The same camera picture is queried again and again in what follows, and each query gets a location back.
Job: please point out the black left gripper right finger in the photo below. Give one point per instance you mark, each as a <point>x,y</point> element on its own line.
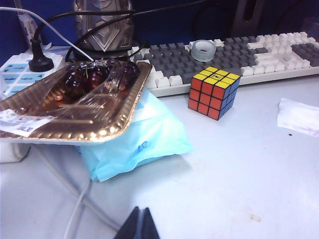
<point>149,225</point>

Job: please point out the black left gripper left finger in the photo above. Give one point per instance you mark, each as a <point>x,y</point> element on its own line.
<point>130,224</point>

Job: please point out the white wet wipe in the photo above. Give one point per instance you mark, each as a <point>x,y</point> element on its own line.
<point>299,117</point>

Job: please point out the dark red cherry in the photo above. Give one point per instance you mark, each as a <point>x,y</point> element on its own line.
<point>74,81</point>
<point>96,77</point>

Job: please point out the light blue tissue pack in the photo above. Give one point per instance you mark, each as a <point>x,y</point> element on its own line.
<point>139,139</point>

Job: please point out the gold foil tray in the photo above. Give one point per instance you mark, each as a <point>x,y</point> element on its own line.
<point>119,117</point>

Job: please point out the colourful puzzle cube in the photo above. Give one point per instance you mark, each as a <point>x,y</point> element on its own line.
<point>211,94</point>

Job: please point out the white price label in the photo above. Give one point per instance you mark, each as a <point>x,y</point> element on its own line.
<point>22,122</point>

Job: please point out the translucent white tape roll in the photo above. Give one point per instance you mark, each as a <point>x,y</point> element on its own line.
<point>197,53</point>

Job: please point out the white and grey keyboard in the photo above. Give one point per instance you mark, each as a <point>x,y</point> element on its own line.
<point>224,57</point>

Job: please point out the black power plug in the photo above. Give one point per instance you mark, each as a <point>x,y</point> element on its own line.
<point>40,62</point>

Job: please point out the white power strip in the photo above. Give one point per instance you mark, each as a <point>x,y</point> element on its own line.
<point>17,72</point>

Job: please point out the silver faceted figurine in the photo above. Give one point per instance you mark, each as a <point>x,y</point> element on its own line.
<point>104,35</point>

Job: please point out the white power adapter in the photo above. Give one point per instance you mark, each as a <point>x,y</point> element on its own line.
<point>27,30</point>

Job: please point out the grey monitor stand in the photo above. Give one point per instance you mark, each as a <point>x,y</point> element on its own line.
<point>245,15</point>

